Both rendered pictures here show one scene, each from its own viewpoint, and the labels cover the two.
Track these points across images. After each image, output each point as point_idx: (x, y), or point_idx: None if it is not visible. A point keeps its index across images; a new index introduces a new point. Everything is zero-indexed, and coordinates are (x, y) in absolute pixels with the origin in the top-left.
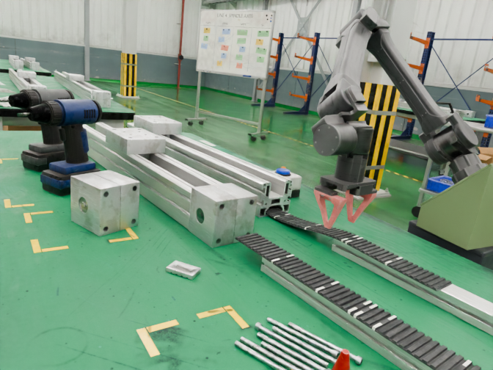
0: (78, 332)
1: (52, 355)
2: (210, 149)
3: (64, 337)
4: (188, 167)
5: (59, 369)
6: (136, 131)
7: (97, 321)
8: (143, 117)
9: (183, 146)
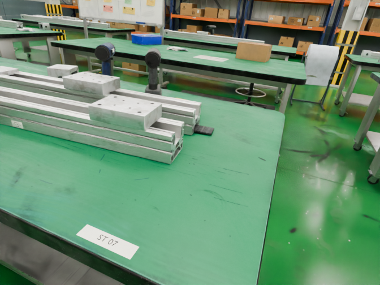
0: (37, 72)
1: (38, 70)
2: (28, 102)
3: (39, 72)
4: (33, 81)
5: (35, 70)
6: (95, 78)
7: (34, 73)
8: (146, 102)
9: (59, 99)
